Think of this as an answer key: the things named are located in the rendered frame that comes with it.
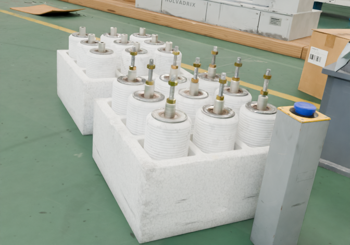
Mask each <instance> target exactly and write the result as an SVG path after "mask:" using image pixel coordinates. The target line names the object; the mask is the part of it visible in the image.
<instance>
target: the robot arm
mask: <svg viewBox="0 0 350 245"><path fill-rule="evenodd" d="M338 70H342V71H345V72H348V73H350V41H349V42H348V43H347V45H346V46H345V48H344V50H343V51H342V53H341V54H340V56H339V57H338V59H337V62H336V65H335V69H334V71H335V72H337V71H338Z"/></svg>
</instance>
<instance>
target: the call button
mask: <svg viewBox="0 0 350 245"><path fill-rule="evenodd" d="M294 108H295V111H296V112H297V113H298V114H301V115H306V116H310V115H312V114H313V113H315V112H316V107H315V106H314V105H313V104H310V103H307V102H296V103H294Z"/></svg>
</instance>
